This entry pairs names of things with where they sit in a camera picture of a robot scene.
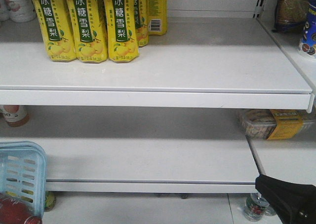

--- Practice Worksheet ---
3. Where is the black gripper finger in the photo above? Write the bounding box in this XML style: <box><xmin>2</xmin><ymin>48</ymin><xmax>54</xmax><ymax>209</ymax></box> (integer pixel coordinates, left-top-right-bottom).
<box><xmin>255</xmin><ymin>174</ymin><xmax>316</xmax><ymax>224</ymax></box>

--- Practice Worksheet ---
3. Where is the light blue plastic basket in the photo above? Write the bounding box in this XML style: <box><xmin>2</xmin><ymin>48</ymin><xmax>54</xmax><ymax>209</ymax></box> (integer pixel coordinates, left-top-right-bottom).
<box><xmin>0</xmin><ymin>141</ymin><xmax>47</xmax><ymax>217</ymax></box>

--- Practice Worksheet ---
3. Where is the red coke bottle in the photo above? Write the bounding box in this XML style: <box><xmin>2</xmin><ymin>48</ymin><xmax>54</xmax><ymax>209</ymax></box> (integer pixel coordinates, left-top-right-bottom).
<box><xmin>0</xmin><ymin>193</ymin><xmax>42</xmax><ymax>224</ymax></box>

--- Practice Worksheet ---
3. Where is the clear bottle under shelf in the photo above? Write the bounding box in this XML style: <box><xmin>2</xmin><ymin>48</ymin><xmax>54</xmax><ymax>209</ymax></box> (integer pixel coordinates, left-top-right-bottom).
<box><xmin>243</xmin><ymin>193</ymin><xmax>270</xmax><ymax>222</ymax></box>

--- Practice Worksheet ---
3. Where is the clear box yellow label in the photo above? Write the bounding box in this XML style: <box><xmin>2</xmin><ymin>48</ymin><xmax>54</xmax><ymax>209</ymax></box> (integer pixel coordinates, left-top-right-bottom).
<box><xmin>237</xmin><ymin>109</ymin><xmax>316</xmax><ymax>140</ymax></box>

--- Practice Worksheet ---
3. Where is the white shelf unit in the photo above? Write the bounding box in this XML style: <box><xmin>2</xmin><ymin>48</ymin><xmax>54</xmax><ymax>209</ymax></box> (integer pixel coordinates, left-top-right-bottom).
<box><xmin>0</xmin><ymin>0</ymin><xmax>313</xmax><ymax>193</ymax></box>

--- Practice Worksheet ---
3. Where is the blue cookie tub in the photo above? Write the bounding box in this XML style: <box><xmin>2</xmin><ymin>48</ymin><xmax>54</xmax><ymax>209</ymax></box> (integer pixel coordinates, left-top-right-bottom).
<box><xmin>299</xmin><ymin>0</ymin><xmax>316</xmax><ymax>61</ymax></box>

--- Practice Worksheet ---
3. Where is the purple biscuit package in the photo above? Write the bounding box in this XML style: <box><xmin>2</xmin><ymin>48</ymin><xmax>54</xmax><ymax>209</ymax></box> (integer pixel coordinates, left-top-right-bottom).
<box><xmin>274</xmin><ymin>0</ymin><xmax>309</xmax><ymax>33</ymax></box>

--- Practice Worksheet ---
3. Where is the yellow pear drink bottle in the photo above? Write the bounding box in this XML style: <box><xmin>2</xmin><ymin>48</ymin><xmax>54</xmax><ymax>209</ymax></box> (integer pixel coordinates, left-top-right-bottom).
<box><xmin>32</xmin><ymin>0</ymin><xmax>77</xmax><ymax>62</ymax></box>
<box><xmin>66</xmin><ymin>0</ymin><xmax>108</xmax><ymax>63</ymax></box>
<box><xmin>103</xmin><ymin>0</ymin><xmax>139</xmax><ymax>63</ymax></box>
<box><xmin>134</xmin><ymin>0</ymin><xmax>149</xmax><ymax>47</ymax></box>
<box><xmin>147</xmin><ymin>0</ymin><xmax>168</xmax><ymax>36</ymax></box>

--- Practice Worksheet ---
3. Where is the orange juice bottle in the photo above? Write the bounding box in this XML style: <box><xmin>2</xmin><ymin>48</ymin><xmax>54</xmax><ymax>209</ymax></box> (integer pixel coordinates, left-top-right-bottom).
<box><xmin>0</xmin><ymin>105</ymin><xmax>30</xmax><ymax>127</ymax></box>

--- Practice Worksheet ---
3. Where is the white bottle pink label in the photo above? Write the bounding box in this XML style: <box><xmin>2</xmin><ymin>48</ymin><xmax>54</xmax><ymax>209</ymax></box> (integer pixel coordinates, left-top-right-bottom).
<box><xmin>4</xmin><ymin>0</ymin><xmax>36</xmax><ymax>23</ymax></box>

